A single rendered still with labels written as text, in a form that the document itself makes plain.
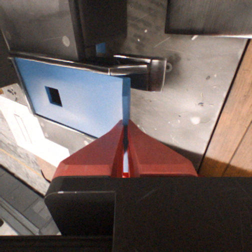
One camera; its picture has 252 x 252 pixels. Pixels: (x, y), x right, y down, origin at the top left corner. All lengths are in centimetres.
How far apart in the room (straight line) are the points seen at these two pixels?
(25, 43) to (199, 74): 18
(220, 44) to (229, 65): 2
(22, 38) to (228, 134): 24
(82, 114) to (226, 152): 18
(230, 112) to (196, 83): 5
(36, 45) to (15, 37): 3
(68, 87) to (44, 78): 3
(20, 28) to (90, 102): 10
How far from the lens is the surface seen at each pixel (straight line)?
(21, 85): 23
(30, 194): 576
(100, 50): 24
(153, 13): 20
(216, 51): 19
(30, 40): 20
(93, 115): 16
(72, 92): 17
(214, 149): 24
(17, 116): 57
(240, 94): 20
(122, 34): 21
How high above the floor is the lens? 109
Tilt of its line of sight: 45 degrees down
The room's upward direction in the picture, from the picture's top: 136 degrees counter-clockwise
